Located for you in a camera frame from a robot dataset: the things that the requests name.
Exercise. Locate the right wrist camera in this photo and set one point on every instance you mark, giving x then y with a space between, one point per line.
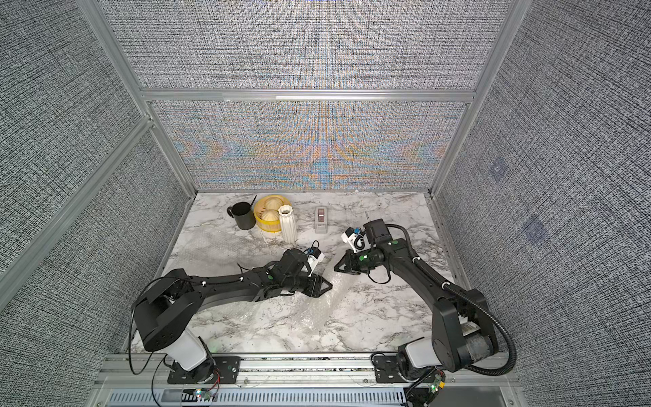
354 237

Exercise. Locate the grey tape dispenser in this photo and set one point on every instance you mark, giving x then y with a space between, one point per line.
321 220

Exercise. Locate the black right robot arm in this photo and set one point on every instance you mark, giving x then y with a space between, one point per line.
462 333

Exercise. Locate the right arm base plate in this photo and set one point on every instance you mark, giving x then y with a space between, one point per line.
402 369

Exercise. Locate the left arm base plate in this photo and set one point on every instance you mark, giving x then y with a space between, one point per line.
216 369

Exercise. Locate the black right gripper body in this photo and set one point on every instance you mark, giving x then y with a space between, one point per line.
364 261

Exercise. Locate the steamed bun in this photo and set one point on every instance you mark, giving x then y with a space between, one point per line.
270 216
273 203

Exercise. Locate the tall white ribbed vase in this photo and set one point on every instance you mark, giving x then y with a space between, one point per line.
305 324

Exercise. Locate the steamed bun front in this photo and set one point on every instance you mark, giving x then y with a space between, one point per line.
270 216

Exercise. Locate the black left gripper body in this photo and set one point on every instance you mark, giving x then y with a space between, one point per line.
303 285

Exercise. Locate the yellow bamboo steamer basket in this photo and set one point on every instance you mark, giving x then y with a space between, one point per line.
259 209

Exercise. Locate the small white ribbed vase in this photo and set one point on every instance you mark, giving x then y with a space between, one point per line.
288 224

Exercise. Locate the black mug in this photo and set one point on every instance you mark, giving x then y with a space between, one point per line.
243 214

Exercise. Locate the steamed bun back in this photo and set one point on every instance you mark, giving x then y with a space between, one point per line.
273 203

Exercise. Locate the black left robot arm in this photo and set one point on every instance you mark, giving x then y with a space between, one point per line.
163 310

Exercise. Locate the aluminium front rail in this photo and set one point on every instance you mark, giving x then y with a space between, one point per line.
264 370

